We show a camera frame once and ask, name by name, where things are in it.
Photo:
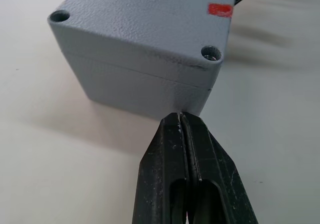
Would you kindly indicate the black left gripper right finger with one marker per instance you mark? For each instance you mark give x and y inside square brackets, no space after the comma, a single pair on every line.
[215,179]

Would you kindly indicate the red sticker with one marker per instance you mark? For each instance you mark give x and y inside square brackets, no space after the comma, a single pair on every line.
[220,10]

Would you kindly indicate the silver lid screw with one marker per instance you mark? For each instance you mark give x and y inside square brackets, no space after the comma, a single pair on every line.
[209,57]

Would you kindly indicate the grey metal box lid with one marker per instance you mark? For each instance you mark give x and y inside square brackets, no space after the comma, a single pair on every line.
[140,29]

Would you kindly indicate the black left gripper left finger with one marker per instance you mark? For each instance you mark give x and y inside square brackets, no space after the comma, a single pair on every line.
[160,174]

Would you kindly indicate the grey metal box base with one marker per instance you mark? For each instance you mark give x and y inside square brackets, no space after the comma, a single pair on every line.
[145,89]

